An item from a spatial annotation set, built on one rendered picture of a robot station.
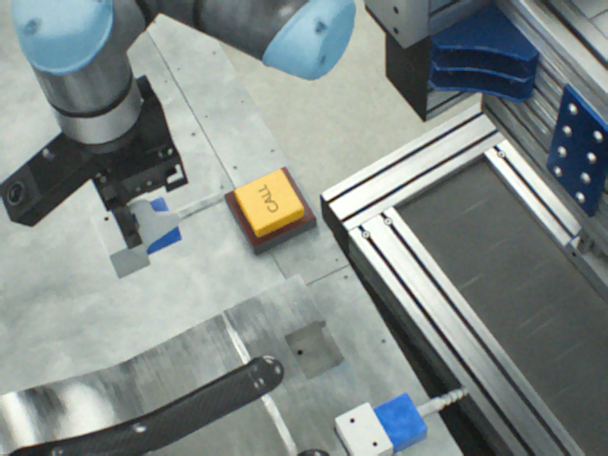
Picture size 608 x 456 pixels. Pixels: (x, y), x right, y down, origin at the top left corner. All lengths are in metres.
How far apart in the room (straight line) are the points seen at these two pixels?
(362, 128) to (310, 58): 1.47
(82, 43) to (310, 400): 0.44
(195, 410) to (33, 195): 0.27
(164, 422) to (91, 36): 0.44
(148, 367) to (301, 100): 1.28
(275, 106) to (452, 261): 0.60
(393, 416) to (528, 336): 0.82
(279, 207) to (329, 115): 1.08
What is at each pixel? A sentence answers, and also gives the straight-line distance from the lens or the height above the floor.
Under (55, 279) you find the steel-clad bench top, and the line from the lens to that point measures 1.37.
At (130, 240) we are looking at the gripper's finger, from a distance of 1.12.
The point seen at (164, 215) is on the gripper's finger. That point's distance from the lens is 1.14.
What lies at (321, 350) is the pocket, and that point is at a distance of 1.21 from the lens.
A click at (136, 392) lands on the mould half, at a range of 1.20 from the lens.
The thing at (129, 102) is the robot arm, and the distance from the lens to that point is 0.99.
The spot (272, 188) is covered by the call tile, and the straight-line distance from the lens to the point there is 1.33.
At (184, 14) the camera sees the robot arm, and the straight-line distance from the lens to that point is 0.95.
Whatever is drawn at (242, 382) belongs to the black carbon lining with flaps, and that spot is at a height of 0.88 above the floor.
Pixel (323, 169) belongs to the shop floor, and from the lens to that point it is 2.32.
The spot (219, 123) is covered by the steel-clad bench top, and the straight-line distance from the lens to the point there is 1.43.
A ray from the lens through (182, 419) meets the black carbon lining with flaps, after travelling 1.19.
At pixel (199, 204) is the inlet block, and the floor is 0.94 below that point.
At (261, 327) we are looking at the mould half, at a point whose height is 0.89.
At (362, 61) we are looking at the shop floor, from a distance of 2.46.
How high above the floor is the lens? 1.98
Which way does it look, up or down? 61 degrees down
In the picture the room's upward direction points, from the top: 8 degrees counter-clockwise
